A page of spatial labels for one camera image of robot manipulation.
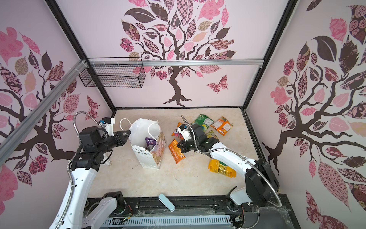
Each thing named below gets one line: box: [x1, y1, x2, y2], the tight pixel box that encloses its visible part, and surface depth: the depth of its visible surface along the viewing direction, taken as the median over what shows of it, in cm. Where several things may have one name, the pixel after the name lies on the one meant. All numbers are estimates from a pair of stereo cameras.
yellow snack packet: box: [208, 158, 237, 179], surface depth 84 cm
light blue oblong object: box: [158, 193, 176, 213], surface depth 73 cm
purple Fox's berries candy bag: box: [145, 136, 157, 152], surface depth 94 cm
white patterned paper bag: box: [128, 117, 167, 170], surface depth 80 cm
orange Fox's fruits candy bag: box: [210, 115, 234, 137], surface depth 106 cm
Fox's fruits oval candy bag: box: [171, 122, 185, 140], surface depth 102 cm
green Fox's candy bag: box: [190, 113, 215, 133], surface depth 111 cm
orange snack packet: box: [167, 138, 186, 165], surface depth 83 cm
